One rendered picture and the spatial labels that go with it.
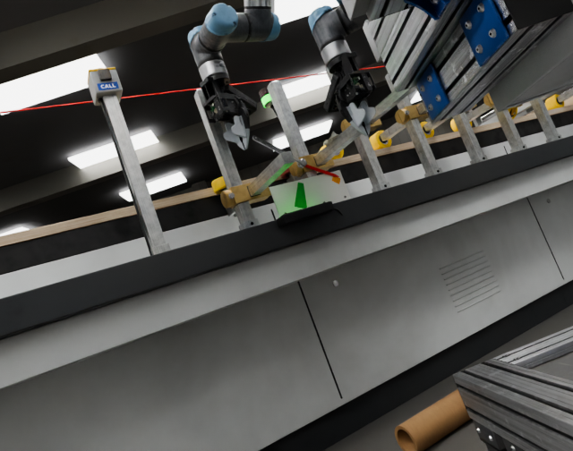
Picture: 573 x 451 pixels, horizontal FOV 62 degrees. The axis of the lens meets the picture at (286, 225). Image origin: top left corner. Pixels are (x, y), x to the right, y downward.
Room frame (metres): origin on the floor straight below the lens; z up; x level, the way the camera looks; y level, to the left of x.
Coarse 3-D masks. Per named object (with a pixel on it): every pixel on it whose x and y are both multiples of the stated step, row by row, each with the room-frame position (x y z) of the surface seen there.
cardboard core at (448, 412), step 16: (448, 400) 1.36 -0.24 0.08; (416, 416) 1.32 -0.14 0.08; (432, 416) 1.31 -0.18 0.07; (448, 416) 1.32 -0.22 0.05; (464, 416) 1.34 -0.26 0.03; (400, 432) 1.32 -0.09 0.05; (416, 432) 1.27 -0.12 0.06; (432, 432) 1.29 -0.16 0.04; (448, 432) 1.32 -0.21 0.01; (416, 448) 1.26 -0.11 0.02
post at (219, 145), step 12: (204, 120) 1.33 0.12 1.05; (216, 132) 1.32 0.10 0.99; (216, 144) 1.31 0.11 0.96; (216, 156) 1.33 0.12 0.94; (228, 156) 1.32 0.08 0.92; (228, 168) 1.31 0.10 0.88; (228, 180) 1.31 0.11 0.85; (240, 180) 1.33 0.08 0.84; (240, 204) 1.31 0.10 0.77; (240, 216) 1.32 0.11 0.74; (252, 216) 1.32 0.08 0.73
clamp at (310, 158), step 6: (306, 156) 1.43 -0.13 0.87; (312, 156) 1.44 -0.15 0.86; (312, 162) 1.44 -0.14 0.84; (330, 162) 1.47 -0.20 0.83; (294, 168) 1.43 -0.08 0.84; (300, 168) 1.42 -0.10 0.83; (306, 168) 1.42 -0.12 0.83; (324, 168) 1.48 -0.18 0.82; (294, 174) 1.44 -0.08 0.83; (300, 174) 1.44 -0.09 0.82
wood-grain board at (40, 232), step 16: (560, 112) 2.46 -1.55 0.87; (480, 128) 2.15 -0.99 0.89; (496, 128) 2.21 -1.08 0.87; (400, 144) 1.91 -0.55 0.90; (336, 160) 1.75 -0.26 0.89; (352, 160) 1.79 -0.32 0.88; (192, 192) 1.48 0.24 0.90; (208, 192) 1.50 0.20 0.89; (128, 208) 1.38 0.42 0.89; (64, 224) 1.29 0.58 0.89; (80, 224) 1.31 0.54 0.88; (96, 224) 1.34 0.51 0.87; (0, 240) 1.22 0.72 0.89; (16, 240) 1.23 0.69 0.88
